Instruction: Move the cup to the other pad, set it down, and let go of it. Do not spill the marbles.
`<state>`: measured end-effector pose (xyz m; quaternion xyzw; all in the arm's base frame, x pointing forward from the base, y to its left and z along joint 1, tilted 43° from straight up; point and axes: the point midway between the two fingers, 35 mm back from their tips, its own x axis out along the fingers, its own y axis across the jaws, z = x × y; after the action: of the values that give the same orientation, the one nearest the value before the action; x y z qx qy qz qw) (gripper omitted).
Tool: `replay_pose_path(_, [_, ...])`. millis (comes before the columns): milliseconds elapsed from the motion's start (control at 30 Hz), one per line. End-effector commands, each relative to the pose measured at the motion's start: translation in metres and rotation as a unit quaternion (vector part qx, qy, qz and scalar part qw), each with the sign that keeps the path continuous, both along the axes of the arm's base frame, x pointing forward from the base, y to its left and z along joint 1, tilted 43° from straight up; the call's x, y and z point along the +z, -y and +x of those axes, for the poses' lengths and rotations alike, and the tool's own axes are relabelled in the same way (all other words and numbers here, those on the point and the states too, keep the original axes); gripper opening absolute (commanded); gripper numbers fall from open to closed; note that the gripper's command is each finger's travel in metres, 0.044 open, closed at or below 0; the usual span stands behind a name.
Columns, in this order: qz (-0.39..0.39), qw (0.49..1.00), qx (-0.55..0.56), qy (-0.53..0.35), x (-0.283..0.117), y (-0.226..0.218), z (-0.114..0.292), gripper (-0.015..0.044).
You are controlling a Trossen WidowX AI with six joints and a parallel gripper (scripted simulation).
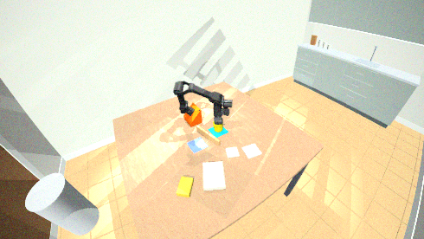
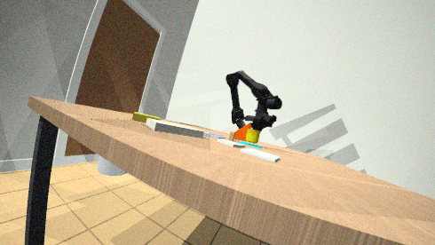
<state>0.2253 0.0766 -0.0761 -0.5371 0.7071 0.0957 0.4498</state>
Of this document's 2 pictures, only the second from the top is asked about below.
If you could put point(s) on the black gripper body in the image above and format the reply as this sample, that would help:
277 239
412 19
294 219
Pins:
255 119

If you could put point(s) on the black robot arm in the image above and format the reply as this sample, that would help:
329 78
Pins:
264 98

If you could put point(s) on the yellow rectangular block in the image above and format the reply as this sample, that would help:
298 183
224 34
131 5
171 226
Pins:
142 117

